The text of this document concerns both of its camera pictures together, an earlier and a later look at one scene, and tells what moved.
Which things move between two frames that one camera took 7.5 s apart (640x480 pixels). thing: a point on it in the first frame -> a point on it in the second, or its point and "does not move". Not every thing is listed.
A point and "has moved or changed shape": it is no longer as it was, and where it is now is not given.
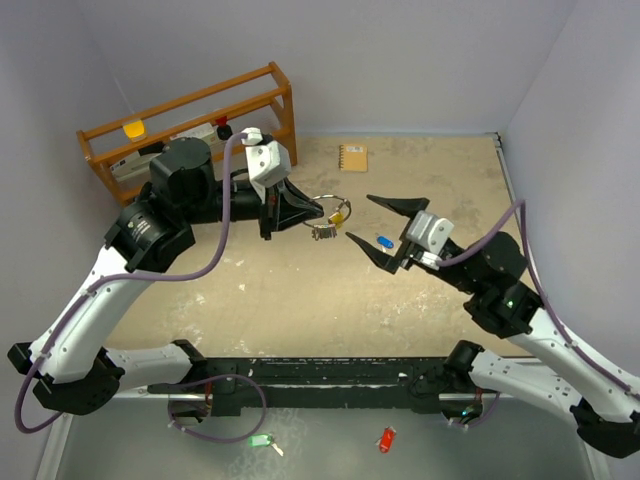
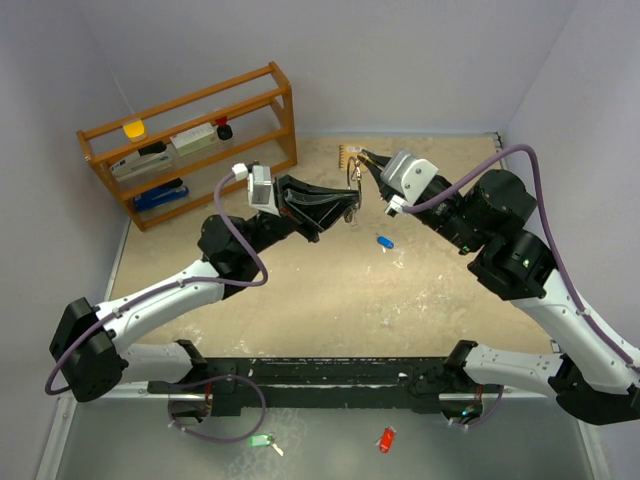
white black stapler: [137, 163] does not move
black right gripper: [384, 260] -> [377, 159]
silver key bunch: [324, 231] -> [350, 214]
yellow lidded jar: [135, 130] does not move
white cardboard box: [203, 131] does not move
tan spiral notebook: [353, 158] does not move
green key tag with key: [263, 440] does not move
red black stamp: [224, 131] does not move
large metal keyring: [331, 195] has moved or changed shape
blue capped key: [385, 243] does not move
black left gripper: [280, 216] -> [312, 209]
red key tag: [387, 440] does not move
